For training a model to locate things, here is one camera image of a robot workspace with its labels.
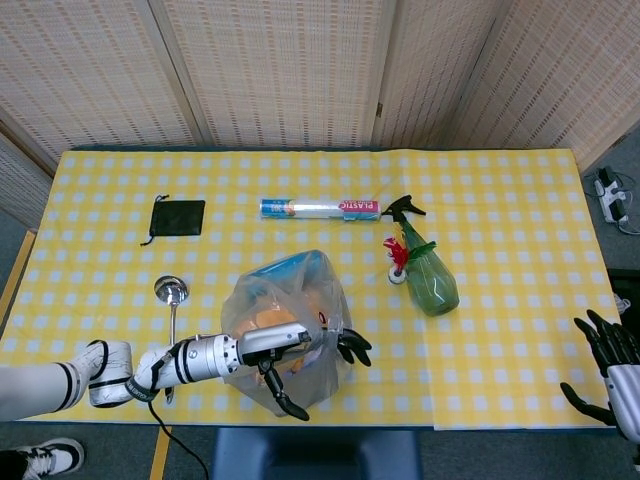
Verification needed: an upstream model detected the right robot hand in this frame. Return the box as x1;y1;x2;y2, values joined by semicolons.
559;309;640;444

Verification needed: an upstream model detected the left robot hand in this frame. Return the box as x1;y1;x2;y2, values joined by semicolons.
238;322;374;422

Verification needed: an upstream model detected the clear plastic bag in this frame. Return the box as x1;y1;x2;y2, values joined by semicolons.
220;248;355;419

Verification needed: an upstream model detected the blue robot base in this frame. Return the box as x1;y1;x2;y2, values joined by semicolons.
210;427;424;480

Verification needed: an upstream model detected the blue item inside bag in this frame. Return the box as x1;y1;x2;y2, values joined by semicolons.
258;251;324;284

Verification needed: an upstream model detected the orange plush toy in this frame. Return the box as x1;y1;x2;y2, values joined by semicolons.
234;290;332;389

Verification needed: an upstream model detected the black box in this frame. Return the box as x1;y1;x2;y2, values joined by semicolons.
606;268;640;315

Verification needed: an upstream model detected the plastic wrap roll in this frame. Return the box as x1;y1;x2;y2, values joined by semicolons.
259;197;383;222

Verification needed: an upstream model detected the red green feather shuttlecock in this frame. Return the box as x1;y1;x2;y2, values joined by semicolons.
382;236;438;286

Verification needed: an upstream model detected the green spray bottle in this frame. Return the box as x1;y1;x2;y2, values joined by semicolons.
381;194;460;317

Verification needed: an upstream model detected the yellow checked tablecloth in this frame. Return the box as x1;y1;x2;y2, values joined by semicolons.
0;147;624;431

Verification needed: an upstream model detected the white power strip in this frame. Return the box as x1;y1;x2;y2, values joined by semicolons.
593;167;632;225

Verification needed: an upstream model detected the black white sneaker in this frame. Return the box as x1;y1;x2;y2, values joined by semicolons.
0;438;85;480

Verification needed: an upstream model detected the beige woven folding screen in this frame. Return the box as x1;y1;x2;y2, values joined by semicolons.
0;0;640;229

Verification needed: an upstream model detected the steel ladle black handle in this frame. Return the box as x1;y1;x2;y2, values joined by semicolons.
153;275;190;405

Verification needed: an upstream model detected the black cable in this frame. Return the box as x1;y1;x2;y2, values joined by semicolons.
147;398;212;480

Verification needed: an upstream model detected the black drawstring pouch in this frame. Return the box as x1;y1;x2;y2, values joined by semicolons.
140;194;207;247

